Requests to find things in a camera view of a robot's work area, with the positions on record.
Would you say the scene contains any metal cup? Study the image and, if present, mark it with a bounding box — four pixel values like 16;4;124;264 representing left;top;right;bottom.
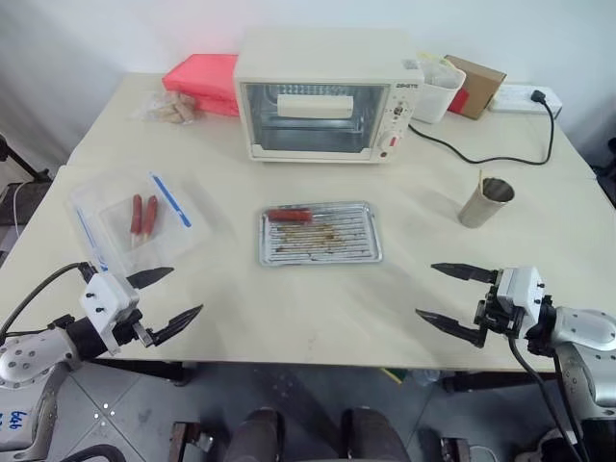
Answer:
457;176;516;229

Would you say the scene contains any dark rounded shape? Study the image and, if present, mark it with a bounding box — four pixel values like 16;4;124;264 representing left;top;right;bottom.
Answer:
224;407;286;462
340;407;411;462

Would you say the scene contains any cream toaster oven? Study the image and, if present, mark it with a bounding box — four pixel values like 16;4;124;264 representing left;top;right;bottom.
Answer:
232;29;425;166

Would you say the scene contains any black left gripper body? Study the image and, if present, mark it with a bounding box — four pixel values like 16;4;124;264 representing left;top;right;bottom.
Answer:
111;288;157;348

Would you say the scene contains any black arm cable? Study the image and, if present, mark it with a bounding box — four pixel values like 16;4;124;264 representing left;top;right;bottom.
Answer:
0;262;97;339
507;334;594;462

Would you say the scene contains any clear bag of beige pieces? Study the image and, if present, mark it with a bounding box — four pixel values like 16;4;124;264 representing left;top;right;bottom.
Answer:
128;90;208;127

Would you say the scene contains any white plastic bin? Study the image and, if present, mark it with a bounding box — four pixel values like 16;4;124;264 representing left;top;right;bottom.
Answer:
411;50;467;125

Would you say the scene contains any white power strip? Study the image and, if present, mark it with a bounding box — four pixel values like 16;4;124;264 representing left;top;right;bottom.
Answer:
488;84;564;119

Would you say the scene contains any black stand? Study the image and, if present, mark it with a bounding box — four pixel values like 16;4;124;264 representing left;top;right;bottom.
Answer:
0;134;54;185

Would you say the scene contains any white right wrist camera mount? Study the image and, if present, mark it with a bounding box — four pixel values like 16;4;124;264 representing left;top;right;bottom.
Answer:
495;265;546;320

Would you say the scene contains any white label with blue writing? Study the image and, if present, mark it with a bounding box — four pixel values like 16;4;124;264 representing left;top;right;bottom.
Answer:
0;394;38;445

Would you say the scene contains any brown cardboard box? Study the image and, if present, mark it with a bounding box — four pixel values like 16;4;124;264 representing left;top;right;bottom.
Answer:
443;54;508;120

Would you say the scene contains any clear zip bag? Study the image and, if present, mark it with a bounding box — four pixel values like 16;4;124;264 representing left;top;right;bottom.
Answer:
68;170;216;281

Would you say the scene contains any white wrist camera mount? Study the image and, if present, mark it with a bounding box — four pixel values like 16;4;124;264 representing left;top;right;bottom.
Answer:
495;265;546;320
79;272;141;358

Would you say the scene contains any red sausage on stick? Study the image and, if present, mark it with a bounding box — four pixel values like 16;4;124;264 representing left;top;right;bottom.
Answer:
129;193;144;247
141;194;160;243

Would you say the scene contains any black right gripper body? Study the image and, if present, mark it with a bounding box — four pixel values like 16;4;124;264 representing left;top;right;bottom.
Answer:
473;282;529;348

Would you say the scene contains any black table frame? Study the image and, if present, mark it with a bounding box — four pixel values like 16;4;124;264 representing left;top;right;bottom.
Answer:
90;356;557;395

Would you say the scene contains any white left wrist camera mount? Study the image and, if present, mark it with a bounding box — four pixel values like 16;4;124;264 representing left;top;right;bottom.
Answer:
79;272;141;358

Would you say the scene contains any red flat box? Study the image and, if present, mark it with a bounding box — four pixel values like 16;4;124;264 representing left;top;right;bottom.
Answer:
162;53;241;102

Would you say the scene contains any metal baking tray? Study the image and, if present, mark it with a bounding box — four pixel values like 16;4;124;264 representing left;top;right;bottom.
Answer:
258;200;384;268

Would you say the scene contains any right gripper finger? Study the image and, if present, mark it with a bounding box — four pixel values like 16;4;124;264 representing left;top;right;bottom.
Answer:
430;262;500;286
415;308;485;348

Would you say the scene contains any white cable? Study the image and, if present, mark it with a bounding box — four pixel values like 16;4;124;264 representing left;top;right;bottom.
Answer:
11;180;38;228

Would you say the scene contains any black oven power cable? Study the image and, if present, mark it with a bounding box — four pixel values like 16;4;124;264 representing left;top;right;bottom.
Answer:
407;89;556;167

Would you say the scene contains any clear plastic packet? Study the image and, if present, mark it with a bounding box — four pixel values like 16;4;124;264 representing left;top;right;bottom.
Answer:
417;50;459;89

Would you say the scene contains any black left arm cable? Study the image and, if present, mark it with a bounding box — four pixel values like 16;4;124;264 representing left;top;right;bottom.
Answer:
0;262;97;339

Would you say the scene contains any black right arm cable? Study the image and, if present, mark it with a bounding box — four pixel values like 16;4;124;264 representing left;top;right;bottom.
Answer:
507;334;594;462

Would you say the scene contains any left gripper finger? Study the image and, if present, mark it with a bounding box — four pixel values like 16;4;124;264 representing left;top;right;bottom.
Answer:
125;267;175;291
143;303;205;347

